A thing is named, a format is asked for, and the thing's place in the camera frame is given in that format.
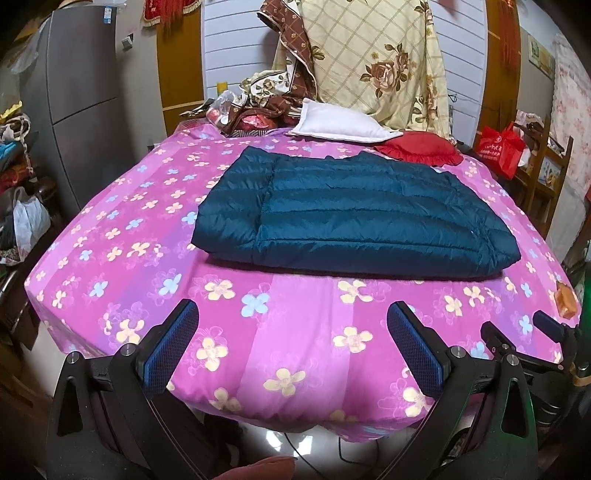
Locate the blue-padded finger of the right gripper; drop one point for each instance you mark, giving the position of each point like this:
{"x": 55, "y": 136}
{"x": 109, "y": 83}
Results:
{"x": 551, "y": 328}

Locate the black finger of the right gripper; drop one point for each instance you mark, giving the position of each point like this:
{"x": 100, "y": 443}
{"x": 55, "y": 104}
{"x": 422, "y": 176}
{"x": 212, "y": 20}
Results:
{"x": 498, "y": 343}

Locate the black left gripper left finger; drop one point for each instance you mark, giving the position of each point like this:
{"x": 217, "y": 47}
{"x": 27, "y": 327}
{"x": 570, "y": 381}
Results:
{"x": 103, "y": 422}

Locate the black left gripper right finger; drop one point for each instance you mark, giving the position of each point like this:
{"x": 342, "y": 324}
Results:
{"x": 482, "y": 423}

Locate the dark blue puffer jacket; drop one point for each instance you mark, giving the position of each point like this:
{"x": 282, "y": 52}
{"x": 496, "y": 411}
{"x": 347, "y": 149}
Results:
{"x": 359, "y": 215}

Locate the cluttered clothes shelf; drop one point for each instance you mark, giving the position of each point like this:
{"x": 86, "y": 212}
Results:
{"x": 17, "y": 170}

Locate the person's left hand thumb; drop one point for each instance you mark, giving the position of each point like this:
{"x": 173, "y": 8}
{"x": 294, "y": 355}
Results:
{"x": 272, "y": 468}

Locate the wooden chair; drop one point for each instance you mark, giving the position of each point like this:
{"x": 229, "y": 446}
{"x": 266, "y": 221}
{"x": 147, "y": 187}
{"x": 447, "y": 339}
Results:
{"x": 541, "y": 181}

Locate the red shopping bag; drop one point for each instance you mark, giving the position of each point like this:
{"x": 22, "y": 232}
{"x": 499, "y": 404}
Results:
{"x": 501, "y": 151}

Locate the pink floral bed quilt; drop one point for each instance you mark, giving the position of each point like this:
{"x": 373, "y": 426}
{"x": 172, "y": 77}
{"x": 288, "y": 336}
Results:
{"x": 272, "y": 349}

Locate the red ruffled cushion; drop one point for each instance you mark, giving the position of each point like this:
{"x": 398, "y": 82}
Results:
{"x": 420, "y": 147}

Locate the white plastic bag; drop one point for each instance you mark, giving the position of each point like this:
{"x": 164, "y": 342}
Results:
{"x": 31, "y": 221}

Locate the white pillow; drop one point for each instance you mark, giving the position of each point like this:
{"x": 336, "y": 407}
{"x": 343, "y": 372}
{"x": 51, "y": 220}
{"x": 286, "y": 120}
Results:
{"x": 336, "y": 123}

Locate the cream floral rose quilt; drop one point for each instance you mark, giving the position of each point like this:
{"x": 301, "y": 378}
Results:
{"x": 381, "y": 58}

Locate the grey refrigerator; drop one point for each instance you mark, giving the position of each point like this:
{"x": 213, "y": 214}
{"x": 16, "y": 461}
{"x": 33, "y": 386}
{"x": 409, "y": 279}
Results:
{"x": 72, "y": 95}

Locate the red packaged item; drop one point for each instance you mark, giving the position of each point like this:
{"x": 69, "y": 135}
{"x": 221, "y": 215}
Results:
{"x": 254, "y": 125}

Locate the brown floral crumpled bedding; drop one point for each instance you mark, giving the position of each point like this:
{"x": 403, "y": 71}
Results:
{"x": 279, "y": 92}

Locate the red fringed wall hanging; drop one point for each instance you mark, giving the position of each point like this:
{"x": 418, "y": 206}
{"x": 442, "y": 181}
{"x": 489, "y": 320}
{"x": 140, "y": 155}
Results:
{"x": 166, "y": 11}

